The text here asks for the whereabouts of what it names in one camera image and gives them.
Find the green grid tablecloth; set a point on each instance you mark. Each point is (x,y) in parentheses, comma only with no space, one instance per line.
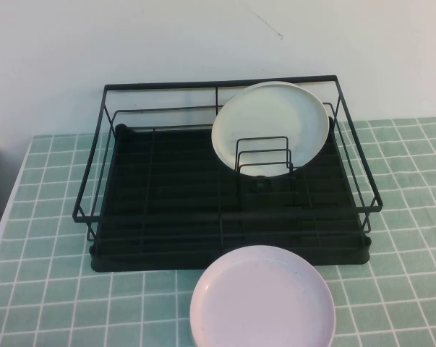
(402,253)

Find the pink round plate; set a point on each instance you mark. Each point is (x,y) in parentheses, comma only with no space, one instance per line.
(261,303)

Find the white round plate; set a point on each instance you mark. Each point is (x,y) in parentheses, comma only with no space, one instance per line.
(268,115)

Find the black plastic drip tray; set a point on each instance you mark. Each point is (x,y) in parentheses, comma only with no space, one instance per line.
(185,162)

